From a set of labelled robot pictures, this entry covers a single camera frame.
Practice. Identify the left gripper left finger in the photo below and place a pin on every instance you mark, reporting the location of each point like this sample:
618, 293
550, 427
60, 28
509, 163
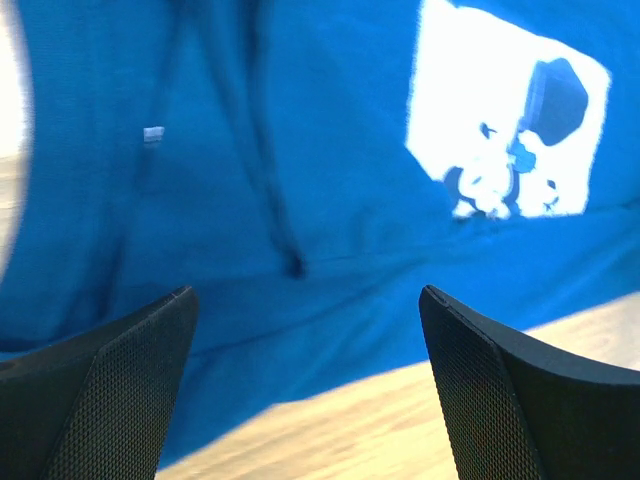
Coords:
98, 405

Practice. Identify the dark blue t shirt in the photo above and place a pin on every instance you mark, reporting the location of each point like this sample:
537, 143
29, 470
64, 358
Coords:
307, 167

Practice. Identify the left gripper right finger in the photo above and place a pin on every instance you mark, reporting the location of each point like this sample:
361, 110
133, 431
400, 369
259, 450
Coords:
518, 408

